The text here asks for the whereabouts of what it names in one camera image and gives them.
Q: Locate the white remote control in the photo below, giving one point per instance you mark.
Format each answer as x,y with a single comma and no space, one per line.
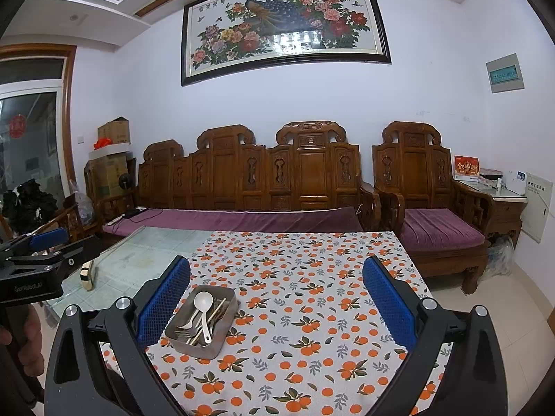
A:
112,222

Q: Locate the stainless steel fork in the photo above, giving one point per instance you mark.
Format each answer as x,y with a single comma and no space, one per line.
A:
197,340
183,334

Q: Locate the white box-shaped device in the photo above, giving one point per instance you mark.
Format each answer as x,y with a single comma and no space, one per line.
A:
516,182

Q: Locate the purple armchair cushion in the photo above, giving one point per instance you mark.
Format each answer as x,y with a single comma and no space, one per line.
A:
438,229

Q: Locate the rectangular metal tray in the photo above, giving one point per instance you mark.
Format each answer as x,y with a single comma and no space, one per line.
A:
197,351

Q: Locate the dark cloth pile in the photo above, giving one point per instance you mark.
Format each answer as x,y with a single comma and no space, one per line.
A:
30,201

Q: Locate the grey plastic bag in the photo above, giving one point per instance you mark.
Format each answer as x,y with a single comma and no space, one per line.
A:
82,208

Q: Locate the flat white box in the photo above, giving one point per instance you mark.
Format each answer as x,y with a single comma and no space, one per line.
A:
112,152

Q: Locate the orange print tablecloth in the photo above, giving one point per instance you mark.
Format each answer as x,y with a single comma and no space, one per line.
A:
303,268

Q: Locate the carved wooden sofa bench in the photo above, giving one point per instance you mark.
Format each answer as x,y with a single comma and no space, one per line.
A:
312,169

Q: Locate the carved wooden armchair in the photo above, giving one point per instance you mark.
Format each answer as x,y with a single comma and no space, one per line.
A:
412,160

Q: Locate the red gift box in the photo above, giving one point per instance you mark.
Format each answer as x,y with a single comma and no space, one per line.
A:
466,168

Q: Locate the long white plastic spoon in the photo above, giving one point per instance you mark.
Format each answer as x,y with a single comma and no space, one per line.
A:
203,301

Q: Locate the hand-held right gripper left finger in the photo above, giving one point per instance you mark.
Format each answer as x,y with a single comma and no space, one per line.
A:
167,303

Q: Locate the dark wooden chopstick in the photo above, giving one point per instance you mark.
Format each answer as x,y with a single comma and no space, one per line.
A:
223,310

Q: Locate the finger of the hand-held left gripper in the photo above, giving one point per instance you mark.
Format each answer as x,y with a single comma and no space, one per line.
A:
78,249
50,239

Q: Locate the purple bench cushion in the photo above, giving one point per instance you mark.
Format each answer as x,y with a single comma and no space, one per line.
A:
238,221

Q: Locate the beige wall distribution panel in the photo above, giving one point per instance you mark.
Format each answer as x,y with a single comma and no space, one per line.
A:
535,208

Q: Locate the red window decal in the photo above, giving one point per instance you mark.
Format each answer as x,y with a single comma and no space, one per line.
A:
17,126

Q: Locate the wooden side table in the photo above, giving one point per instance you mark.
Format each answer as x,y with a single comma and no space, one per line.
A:
507,216

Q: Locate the light bamboo chopstick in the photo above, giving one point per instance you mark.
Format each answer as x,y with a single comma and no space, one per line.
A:
213,315
217,310

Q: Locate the white plastic fork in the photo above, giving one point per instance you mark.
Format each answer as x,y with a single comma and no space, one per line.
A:
187,324

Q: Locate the small black fan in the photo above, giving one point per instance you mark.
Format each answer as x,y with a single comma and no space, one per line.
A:
125,181

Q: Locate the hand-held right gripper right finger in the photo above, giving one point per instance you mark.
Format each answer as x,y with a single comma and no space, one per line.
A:
390,307

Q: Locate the small brown cardboard box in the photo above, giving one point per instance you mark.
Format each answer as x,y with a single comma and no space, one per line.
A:
115,132

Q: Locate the white wall electrical box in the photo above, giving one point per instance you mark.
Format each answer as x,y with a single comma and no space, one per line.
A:
505,73

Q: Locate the black power strip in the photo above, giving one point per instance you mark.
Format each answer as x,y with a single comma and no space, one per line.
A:
132,213

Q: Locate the clear plastic bag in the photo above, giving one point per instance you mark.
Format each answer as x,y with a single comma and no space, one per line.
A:
498,255

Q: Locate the large brown cardboard box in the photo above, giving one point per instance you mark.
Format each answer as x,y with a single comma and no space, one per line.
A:
104,177

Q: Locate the wooden door frame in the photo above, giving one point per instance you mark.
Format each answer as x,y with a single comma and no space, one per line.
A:
67,117

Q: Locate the wooden side chair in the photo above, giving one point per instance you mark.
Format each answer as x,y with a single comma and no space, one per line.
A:
69,222

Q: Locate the red plastic object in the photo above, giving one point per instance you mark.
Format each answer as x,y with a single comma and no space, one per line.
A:
103,143

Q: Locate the person's left hand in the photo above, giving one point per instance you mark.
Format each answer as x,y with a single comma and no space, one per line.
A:
31,329

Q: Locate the framed peacock flower painting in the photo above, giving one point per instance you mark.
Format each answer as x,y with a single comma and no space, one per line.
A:
282,30

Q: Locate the cream block with black band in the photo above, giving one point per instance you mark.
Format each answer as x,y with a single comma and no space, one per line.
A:
89,279

